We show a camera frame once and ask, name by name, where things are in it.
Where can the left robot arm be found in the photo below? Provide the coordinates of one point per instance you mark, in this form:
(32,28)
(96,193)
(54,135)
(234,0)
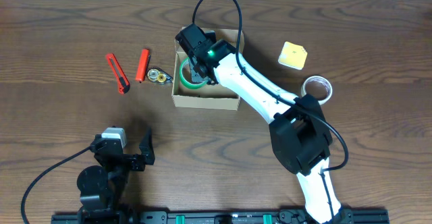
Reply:
(101,186)

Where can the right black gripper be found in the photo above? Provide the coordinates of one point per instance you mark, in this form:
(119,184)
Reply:
(193,62)

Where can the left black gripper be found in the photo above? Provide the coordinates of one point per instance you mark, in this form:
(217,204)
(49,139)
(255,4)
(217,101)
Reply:
(146,147)

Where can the correction tape dispenser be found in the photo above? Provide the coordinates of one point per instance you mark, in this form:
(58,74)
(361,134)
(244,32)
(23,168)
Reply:
(158,76)

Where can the yellow sticky note pad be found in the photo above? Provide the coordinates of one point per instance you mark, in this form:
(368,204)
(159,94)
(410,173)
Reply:
(293,56)

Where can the white tape roll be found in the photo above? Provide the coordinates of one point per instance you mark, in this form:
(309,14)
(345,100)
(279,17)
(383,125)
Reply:
(322,81)

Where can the cardboard box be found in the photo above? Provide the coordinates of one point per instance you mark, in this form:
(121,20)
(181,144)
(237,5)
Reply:
(206,97)

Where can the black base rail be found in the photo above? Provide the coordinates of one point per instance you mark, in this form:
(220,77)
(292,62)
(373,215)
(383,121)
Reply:
(287,216)

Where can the green tape roll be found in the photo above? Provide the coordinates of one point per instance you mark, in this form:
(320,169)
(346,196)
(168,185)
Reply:
(185,82)

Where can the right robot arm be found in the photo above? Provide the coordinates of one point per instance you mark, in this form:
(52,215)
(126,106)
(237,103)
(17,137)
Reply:
(300,135)

